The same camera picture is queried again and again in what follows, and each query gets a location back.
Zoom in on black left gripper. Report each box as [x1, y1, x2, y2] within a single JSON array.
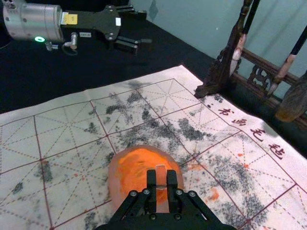
[[59, 4, 154, 56]]

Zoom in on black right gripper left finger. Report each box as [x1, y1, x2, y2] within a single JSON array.
[[109, 169, 157, 226]]

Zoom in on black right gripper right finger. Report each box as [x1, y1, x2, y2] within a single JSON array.
[[166, 169, 222, 224]]

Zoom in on pale translucent seal stamp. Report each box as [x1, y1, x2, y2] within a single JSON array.
[[154, 164, 172, 214]]

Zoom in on round orange ink paste dish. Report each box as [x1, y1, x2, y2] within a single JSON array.
[[107, 144, 186, 213]]

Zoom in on pale gridded calligraphy felt mat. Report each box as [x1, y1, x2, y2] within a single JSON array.
[[0, 64, 307, 230]]

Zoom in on dark carved wooden brush rack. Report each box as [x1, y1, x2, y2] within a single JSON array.
[[193, 0, 307, 125]]

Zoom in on black table cloth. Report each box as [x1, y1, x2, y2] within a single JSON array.
[[0, 0, 307, 156]]

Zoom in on large brown bristle brush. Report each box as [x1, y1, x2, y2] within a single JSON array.
[[274, 71, 307, 123]]

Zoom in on thin dark cable silver plug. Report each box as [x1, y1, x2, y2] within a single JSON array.
[[45, 32, 80, 57]]

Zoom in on black-handled calligraphy brush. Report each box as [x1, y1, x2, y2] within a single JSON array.
[[267, 30, 307, 97], [229, 0, 261, 75]]

